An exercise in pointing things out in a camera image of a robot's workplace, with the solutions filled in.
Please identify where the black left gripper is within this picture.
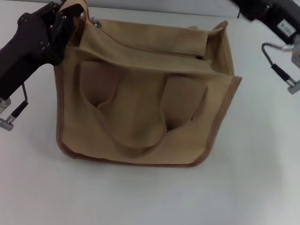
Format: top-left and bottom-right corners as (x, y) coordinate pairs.
(0, 0), (82, 105)

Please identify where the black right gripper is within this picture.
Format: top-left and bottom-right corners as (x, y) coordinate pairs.
(220, 0), (300, 49)

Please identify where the metal zipper pull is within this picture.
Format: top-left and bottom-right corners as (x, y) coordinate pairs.
(90, 15), (104, 29)

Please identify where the khaki canvas food bag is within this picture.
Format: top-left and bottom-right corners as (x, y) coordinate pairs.
(46, 0), (248, 174)

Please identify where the left gripper cable with plug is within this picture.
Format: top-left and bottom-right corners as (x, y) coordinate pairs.
(0, 80), (30, 130)

